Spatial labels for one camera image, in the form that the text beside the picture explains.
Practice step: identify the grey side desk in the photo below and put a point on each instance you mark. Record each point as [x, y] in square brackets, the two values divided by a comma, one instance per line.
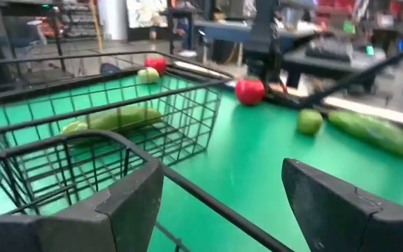
[299, 59]

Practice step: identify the yellow pole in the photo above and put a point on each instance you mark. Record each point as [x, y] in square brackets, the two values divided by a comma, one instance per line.
[96, 28]

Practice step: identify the black keyboard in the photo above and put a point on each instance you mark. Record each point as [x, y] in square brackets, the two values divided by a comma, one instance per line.
[329, 49]

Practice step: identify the blue grey work table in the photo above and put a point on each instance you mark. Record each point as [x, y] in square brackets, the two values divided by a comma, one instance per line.
[229, 31]

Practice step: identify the green table mat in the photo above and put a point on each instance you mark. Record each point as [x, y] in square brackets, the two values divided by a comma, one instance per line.
[250, 157]

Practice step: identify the person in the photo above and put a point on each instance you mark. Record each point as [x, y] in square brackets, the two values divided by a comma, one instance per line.
[185, 35]

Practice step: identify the red toy tomato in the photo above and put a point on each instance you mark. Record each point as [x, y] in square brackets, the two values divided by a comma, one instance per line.
[156, 64]
[249, 91]

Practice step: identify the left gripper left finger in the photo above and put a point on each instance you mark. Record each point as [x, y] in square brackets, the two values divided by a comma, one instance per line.
[82, 231]

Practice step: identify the white round column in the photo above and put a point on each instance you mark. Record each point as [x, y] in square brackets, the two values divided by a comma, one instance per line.
[113, 19]

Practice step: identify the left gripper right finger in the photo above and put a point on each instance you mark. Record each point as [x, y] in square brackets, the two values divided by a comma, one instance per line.
[345, 224]

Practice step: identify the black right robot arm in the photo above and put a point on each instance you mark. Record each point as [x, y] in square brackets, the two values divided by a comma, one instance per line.
[266, 42]

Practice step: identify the green toy cucumber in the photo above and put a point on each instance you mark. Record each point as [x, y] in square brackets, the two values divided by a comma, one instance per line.
[376, 133]
[124, 117]

